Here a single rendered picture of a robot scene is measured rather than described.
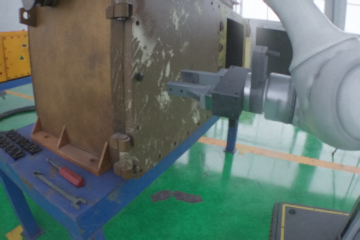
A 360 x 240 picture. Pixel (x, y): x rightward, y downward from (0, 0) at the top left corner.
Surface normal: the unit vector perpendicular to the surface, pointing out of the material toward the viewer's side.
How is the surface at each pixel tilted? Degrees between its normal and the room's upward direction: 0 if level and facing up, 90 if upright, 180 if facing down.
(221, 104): 105
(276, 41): 90
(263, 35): 90
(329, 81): 73
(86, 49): 90
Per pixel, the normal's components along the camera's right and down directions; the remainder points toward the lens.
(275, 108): -0.45, 0.54
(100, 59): -0.46, 0.30
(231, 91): -0.09, -0.82
